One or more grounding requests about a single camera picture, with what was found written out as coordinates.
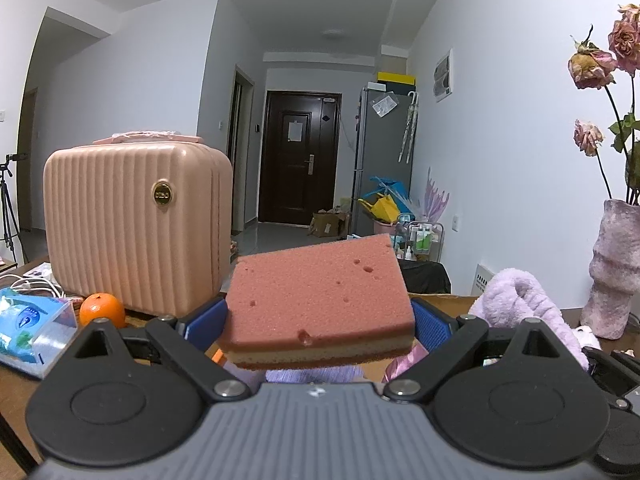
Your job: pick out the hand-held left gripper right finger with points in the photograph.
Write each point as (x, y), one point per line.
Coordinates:
(434, 325)

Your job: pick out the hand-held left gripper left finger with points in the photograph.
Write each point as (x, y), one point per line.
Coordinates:
(205, 324)

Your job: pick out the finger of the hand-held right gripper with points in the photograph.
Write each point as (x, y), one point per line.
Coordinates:
(615, 367)

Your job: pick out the red printed cardboard box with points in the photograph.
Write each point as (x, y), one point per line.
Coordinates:
(450, 305)

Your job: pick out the white yellow alpaca plush toy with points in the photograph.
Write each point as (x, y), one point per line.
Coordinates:
(586, 336)

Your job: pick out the purple satin scrunchie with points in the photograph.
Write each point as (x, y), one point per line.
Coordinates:
(407, 362)

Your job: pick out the lavender fluffy headband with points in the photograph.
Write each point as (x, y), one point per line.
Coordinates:
(525, 295)

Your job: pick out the pink layered sponge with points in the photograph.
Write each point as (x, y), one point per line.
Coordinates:
(320, 295)

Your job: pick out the black cloth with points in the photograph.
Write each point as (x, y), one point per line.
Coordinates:
(425, 277)

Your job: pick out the white heater panel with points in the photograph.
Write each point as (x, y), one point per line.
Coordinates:
(481, 280)

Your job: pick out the metal trolley cart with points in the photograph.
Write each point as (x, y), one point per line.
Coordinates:
(435, 240)

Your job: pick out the group of small bottles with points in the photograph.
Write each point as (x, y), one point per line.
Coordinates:
(420, 240)

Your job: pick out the mottled pink ceramic vase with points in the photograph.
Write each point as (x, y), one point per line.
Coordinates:
(612, 270)

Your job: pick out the orange fruit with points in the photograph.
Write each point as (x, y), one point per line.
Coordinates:
(102, 310)

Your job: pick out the pink ribbed suitcase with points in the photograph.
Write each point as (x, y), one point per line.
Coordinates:
(125, 230)

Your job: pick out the yellow bag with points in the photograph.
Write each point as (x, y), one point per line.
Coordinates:
(382, 209)

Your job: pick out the purple fairy wings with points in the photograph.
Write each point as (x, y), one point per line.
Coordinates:
(436, 197)

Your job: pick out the brown cardboard box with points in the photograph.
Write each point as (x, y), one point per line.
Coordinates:
(327, 225)

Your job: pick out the blue tissue pack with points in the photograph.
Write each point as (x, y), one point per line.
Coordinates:
(30, 330)

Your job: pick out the grey refrigerator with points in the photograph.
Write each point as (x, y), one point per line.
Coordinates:
(380, 150)

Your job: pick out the dark brown entrance door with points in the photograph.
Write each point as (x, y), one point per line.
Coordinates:
(300, 160)

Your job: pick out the clear folded umbrella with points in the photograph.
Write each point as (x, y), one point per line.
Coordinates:
(410, 127)

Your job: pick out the clear plastic bag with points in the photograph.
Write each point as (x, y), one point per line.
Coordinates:
(385, 105)

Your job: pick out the yellow box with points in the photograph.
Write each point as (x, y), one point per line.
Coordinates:
(396, 79)

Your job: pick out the bunch of dried pink roses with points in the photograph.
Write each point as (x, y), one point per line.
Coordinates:
(590, 65)

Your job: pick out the black camera tripod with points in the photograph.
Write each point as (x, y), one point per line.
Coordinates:
(6, 200)

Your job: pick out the white wall electrical panel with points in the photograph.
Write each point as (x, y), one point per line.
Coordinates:
(443, 76)

